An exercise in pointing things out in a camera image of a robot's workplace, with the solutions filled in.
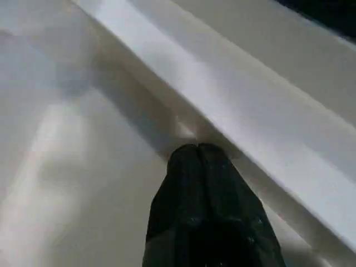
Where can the white plastic table top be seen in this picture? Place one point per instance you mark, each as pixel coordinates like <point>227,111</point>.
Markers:
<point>83,167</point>

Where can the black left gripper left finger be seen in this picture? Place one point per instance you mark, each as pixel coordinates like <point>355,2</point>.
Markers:
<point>178,208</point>

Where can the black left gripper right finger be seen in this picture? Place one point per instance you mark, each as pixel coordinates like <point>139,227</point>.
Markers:
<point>239,222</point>

